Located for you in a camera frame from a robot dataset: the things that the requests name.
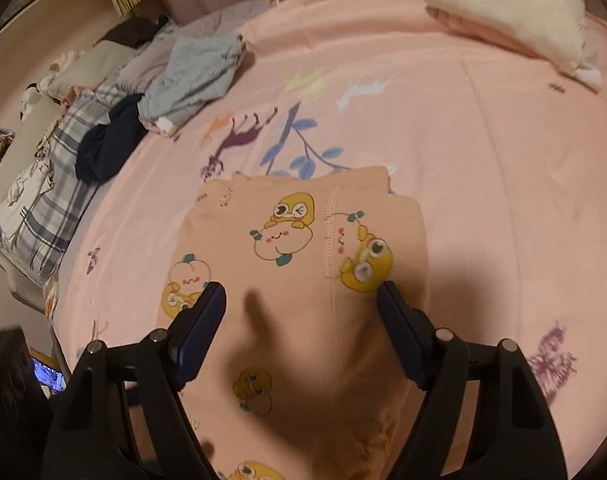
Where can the pink folded garment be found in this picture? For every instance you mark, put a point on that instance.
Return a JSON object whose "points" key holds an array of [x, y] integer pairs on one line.
{"points": [[481, 32]]}

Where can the peach cartoon print pants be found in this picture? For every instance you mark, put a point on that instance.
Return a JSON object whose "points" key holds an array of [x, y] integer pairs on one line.
{"points": [[301, 380]]}

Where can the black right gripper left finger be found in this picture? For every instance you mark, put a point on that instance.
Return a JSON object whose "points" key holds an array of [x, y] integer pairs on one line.
{"points": [[192, 332]]}

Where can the dark navy garment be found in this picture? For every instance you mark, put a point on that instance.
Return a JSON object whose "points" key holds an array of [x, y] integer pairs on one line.
{"points": [[105, 148]]}

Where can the small plush toy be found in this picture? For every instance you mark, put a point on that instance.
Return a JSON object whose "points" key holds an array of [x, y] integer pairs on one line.
{"points": [[30, 97]]}

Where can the pink printed bed sheet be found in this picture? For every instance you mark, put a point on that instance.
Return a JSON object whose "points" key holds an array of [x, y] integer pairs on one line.
{"points": [[506, 158]]}

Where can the beige pillow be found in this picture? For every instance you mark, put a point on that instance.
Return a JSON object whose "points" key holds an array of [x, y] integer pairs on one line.
{"points": [[90, 69]]}

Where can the plaid grey white blanket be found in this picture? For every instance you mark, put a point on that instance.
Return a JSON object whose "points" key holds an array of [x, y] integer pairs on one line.
{"points": [[48, 225]]}

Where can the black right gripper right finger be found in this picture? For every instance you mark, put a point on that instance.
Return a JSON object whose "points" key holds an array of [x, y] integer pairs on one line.
{"points": [[428, 359]]}

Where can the grey blue folded garment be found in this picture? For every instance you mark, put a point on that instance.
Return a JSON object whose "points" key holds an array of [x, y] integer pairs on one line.
{"points": [[200, 71]]}

